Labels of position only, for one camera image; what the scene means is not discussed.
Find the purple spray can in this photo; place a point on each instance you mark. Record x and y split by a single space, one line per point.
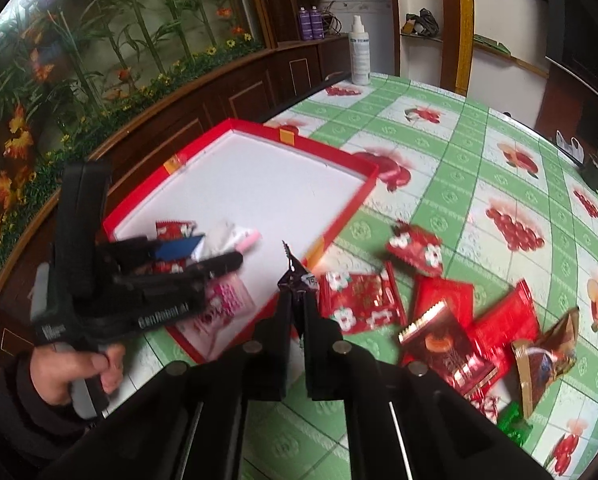
316 22
304 22

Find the red cardboard box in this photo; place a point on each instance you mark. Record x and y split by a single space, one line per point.
279 185

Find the green snack packet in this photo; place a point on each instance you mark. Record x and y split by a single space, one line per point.
511 422

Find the person's left forearm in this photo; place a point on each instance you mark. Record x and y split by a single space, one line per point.
14 420

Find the brown chocolate packet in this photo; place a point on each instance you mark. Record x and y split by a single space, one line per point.
524 385

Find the dark red gold-edged packet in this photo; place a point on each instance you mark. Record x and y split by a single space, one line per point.
444 355

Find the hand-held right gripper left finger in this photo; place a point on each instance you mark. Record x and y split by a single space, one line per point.
274 355

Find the green checkered fruit tablecloth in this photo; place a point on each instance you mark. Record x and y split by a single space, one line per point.
479 125

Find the white plastic bag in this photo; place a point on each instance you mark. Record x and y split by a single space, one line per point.
569 145

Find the black flat television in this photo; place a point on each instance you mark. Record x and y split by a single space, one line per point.
579 35

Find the red white patterned packet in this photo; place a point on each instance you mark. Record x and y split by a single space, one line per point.
486 405

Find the white spray bottle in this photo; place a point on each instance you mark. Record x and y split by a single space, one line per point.
360 45

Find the black bag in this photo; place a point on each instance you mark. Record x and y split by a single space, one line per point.
421 20

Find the red flower snack packet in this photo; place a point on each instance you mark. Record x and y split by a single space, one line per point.
176 230
361 300
416 250

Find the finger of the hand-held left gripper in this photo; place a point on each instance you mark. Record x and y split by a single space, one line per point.
179 249
214 265

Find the dark wooden sideboard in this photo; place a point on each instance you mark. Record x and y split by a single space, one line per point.
179 100

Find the pink bear snack packet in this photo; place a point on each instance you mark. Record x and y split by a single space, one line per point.
224 305

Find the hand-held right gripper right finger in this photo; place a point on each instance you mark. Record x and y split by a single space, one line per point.
324 355

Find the black purple snack packet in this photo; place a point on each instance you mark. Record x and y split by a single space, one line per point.
291 277

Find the flat green object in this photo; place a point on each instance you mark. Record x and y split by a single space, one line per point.
494 45

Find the white pink snack packet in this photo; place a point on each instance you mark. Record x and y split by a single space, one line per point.
229 237

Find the wooden wall shelf unit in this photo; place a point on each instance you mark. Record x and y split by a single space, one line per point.
464 25

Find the person's left hand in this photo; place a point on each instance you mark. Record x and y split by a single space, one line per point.
74 370

